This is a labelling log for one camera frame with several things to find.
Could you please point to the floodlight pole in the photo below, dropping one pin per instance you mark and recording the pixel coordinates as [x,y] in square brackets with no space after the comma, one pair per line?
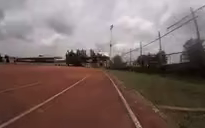
[110,43]

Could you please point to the clump of dark trees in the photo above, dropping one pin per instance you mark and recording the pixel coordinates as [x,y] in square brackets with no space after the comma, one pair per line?
[75,58]

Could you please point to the long low building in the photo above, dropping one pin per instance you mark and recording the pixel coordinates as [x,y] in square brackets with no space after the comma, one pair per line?
[40,60]

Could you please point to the dark hedge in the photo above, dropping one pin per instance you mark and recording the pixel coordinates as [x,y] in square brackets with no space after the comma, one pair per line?
[183,68]

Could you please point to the trees behind fence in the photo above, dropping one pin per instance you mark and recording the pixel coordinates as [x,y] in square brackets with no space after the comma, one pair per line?
[193,50]

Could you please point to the pale concrete kerb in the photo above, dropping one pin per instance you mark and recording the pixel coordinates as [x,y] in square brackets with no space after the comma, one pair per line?
[190,109]

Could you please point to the tall net fence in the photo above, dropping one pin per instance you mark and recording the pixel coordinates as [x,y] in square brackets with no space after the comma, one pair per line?
[197,30]

